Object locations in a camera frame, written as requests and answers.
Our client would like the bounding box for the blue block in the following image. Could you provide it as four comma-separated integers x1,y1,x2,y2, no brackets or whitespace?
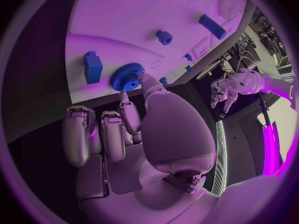
84,51,104,85

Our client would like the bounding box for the glowing light bar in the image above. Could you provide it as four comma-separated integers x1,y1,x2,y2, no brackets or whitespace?
262,122,283,176

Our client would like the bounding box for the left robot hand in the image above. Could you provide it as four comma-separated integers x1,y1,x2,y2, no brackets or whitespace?
209,77,239,114

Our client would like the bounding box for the blue short plug with hole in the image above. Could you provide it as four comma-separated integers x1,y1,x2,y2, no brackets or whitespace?
155,29,174,46

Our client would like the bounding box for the white task board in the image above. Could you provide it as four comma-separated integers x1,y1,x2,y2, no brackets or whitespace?
64,0,258,105

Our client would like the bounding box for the blue gear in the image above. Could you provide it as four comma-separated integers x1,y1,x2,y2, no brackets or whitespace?
109,62,147,93

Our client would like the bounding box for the workshop equipment rack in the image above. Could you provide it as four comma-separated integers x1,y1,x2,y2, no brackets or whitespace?
247,8,294,70

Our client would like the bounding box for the white cable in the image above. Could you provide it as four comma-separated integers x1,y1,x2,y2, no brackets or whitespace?
235,50,283,78

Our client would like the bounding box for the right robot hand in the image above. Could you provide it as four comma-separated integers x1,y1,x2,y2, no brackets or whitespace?
61,70,221,224

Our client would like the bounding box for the blue long cylinder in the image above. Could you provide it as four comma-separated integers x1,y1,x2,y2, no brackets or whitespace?
198,14,228,40

